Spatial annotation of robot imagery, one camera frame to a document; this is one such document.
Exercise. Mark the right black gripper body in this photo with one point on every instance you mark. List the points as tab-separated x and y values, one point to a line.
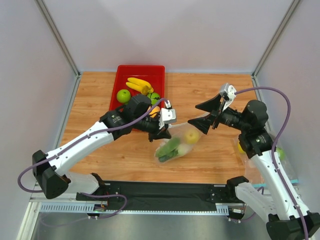
216	116

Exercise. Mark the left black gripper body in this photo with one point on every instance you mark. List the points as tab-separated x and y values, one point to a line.
160	130

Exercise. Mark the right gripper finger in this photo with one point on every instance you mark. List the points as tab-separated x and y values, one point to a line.
203	124
210	105

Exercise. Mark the yellow pear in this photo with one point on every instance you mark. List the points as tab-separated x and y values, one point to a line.
191	136

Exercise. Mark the polka dot zip bag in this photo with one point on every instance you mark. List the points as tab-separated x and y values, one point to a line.
178	130

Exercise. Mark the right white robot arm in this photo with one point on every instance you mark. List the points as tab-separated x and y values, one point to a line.
284	213

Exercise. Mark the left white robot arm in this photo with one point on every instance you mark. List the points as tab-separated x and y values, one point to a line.
51	168

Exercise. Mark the clear bag of spare food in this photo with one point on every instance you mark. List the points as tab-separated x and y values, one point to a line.
253	167

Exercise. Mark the green leafy vegetable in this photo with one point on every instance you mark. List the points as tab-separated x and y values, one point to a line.
168	150

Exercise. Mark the yellow orange peach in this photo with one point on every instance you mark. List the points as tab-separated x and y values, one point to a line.
153	111

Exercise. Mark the white radish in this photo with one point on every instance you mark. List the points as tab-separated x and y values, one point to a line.
183	149

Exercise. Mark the small green watermelon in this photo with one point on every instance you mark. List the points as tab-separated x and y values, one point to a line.
154	97

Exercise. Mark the yellow banana bunch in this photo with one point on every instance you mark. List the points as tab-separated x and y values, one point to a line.
139	85

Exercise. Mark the green apple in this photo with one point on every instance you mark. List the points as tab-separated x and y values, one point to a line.
123	96

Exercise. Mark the red plastic bin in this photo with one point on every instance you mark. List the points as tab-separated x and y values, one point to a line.
154	74

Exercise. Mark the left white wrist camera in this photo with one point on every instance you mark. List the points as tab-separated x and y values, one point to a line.
167	115

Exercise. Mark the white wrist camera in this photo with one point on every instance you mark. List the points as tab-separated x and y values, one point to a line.
167	115
228	94

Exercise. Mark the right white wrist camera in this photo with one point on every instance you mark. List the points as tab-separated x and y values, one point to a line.
228	94

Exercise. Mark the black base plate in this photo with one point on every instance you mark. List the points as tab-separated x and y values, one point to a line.
169	196

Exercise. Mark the white slotted cable duct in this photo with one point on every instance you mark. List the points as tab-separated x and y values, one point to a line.
93	208

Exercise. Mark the left aluminium frame post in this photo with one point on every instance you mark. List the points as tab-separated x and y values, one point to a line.
57	35

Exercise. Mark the aluminium frame post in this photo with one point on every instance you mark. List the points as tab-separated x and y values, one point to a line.
276	36
57	35

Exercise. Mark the right aluminium frame post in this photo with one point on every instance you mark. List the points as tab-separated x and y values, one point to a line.
276	36

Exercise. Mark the aluminium front rail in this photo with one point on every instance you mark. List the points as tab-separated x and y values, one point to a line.
68	196

